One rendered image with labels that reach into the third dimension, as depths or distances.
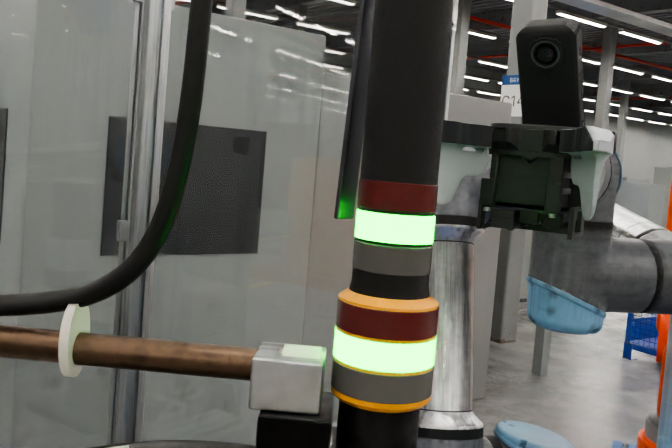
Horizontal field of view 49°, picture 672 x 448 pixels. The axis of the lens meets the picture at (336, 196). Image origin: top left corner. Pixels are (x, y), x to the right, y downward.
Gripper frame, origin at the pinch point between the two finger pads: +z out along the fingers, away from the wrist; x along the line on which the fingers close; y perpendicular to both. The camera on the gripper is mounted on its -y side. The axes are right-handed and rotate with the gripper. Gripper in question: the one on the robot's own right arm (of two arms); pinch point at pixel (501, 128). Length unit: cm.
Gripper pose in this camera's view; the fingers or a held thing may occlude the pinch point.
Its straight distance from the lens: 47.8
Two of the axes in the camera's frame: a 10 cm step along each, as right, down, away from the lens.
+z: -4.6, 0.1, -8.9
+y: -0.8, 10.0, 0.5
